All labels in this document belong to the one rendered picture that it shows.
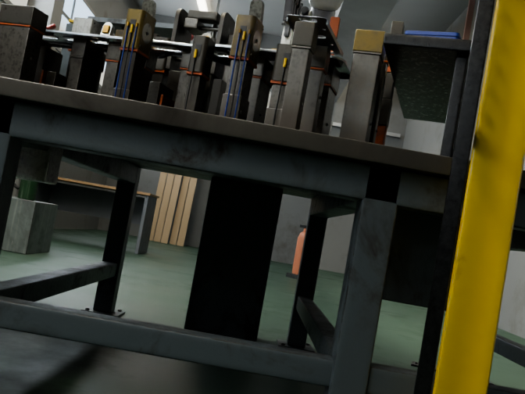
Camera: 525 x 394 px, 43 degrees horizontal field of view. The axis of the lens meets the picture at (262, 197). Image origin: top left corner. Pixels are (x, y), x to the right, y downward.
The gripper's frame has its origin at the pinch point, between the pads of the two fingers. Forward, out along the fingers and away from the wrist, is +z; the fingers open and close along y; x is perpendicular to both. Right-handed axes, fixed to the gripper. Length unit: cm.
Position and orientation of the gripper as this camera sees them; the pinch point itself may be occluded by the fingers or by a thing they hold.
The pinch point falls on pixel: (287, 38)
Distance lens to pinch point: 207.8
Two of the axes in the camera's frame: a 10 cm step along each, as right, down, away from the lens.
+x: 9.5, 1.5, -2.8
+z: -1.7, 9.8, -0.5
